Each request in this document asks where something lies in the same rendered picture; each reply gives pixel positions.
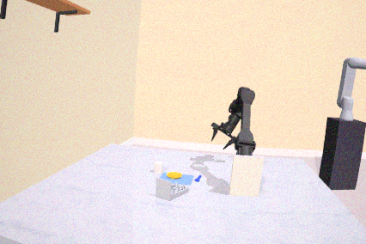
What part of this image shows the yellow plate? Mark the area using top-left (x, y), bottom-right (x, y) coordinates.
top-left (167, 172), bottom-right (182, 179)

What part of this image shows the light blue mat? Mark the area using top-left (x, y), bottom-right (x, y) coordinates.
top-left (160, 173), bottom-right (194, 186)

